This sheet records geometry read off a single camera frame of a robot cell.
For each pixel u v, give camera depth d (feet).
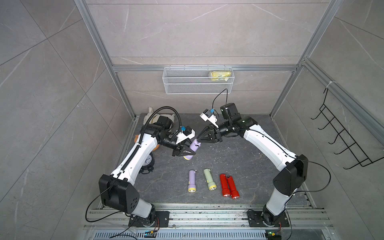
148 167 2.96
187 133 1.97
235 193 2.58
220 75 2.79
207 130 2.05
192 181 2.74
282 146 1.62
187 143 2.19
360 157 1.97
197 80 3.30
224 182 2.73
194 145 2.07
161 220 2.40
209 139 2.06
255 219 2.39
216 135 2.01
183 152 2.08
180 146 2.04
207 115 2.01
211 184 2.67
